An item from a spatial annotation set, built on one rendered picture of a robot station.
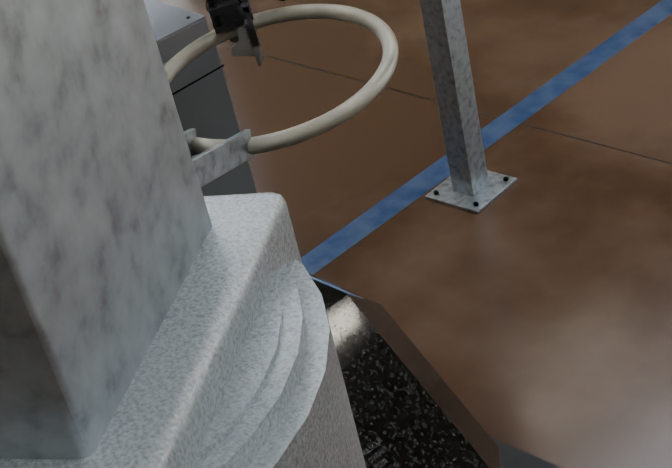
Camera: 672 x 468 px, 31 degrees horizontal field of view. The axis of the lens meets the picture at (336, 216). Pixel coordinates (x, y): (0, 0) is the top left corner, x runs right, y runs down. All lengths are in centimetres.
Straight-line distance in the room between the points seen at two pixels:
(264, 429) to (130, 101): 17
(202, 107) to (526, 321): 98
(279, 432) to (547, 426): 223
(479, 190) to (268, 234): 296
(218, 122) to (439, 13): 79
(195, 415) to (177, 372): 3
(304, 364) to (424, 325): 252
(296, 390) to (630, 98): 347
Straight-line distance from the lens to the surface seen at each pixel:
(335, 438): 64
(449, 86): 344
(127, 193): 59
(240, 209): 70
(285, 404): 61
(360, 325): 180
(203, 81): 281
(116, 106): 59
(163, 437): 56
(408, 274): 334
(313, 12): 245
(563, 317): 310
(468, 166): 355
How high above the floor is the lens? 191
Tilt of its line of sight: 31 degrees down
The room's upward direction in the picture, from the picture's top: 13 degrees counter-clockwise
